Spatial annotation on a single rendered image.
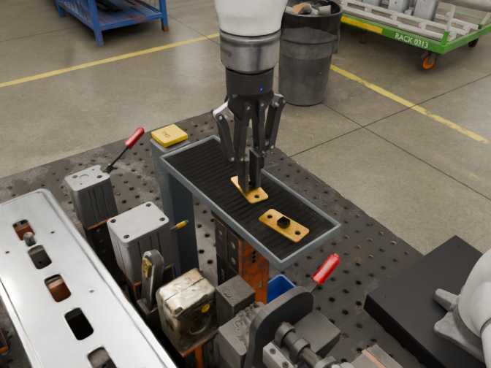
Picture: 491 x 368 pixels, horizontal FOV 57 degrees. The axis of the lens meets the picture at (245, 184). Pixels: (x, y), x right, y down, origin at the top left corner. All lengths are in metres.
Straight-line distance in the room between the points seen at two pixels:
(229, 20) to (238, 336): 0.46
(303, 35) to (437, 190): 1.38
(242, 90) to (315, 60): 2.76
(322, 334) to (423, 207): 2.18
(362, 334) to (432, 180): 1.90
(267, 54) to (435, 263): 0.85
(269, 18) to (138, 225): 0.44
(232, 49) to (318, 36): 2.69
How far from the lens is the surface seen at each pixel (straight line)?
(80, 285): 0.94
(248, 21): 0.64
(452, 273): 1.33
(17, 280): 1.00
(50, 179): 1.77
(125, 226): 0.86
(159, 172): 1.06
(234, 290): 0.75
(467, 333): 1.17
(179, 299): 0.77
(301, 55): 3.41
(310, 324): 0.65
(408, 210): 2.72
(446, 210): 2.80
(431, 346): 1.18
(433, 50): 4.36
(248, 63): 0.67
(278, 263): 0.70
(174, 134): 1.01
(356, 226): 1.48
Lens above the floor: 1.68
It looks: 38 degrees down
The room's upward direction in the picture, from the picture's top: straight up
